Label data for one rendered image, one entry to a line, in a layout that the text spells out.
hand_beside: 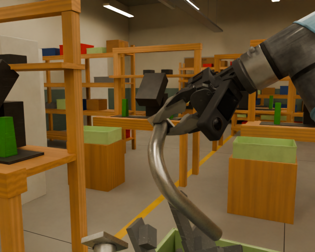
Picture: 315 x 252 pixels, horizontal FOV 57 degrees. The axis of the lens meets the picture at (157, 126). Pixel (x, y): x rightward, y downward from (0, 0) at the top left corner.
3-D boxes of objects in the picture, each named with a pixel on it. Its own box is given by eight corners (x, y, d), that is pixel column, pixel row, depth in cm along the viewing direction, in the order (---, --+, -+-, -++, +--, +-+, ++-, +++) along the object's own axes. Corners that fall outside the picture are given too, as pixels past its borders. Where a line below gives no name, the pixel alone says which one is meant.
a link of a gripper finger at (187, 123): (174, 129, 69) (204, 107, 64) (171, 145, 64) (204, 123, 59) (164, 121, 67) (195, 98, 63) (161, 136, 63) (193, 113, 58)
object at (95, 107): (123, 154, 585) (121, 38, 553) (32, 144, 685) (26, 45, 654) (136, 149, 634) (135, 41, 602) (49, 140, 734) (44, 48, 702)
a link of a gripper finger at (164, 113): (156, 111, 66) (193, 95, 63) (152, 126, 62) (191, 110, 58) (149, 101, 65) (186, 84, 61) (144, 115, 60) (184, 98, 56)
